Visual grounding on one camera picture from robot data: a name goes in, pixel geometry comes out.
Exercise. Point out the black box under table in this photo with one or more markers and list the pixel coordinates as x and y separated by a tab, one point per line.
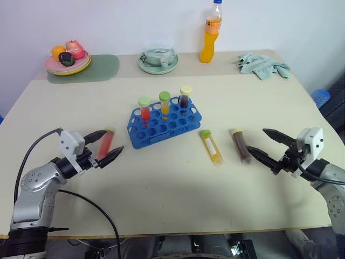
94	254
244	249

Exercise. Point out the orange soda bottle blue cap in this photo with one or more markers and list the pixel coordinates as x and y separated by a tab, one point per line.
208	43

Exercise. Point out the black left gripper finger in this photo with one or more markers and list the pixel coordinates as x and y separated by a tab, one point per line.
95	135
110	157

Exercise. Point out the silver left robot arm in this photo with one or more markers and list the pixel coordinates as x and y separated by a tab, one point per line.
35	186

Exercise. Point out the light blue crumpled towel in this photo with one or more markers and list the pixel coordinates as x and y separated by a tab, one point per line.
258	66

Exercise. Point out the dark purple toy fruit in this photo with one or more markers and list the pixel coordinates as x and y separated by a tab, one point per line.
66	58

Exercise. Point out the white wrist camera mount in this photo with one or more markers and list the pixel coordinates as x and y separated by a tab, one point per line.
312	141
70	143

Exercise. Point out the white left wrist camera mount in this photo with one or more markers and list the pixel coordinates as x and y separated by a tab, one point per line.
70	143

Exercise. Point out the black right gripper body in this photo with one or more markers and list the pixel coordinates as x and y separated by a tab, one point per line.
292	160

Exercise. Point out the yellow plate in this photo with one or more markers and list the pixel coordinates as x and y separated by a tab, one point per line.
68	74

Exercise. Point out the dark tube yellow cap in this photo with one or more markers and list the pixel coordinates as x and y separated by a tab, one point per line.
185	101

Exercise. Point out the blue ribbed plastic container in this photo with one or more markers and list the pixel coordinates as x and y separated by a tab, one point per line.
320	97

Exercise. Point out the pink toy apple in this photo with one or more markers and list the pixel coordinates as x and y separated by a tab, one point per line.
76	50

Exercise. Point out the orange toy fruit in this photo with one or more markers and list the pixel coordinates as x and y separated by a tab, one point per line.
57	51

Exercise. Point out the light green round plate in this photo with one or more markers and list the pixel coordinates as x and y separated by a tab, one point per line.
153	70

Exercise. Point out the blue plastic test tube rack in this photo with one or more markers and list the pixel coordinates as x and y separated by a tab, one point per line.
175	129

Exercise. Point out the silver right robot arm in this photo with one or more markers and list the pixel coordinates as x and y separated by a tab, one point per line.
332	189

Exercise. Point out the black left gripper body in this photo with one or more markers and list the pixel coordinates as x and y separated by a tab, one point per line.
85	160

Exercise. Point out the pink plate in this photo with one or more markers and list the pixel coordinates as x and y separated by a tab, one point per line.
51	64

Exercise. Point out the green placemat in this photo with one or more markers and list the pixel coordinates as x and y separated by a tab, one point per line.
103	67

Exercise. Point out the green stacked plate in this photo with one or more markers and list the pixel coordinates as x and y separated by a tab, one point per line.
85	64

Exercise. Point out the white shoe under table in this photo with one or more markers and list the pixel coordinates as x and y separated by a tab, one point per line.
302	240

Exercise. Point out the brown liquid tube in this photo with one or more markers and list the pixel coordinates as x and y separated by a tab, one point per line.
242	148

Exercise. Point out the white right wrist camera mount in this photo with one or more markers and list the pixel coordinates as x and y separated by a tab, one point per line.
312	141

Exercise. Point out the black case beside table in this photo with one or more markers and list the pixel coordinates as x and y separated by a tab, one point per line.
335	105

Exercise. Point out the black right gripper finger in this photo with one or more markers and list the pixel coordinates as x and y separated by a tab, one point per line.
280	138
262	157

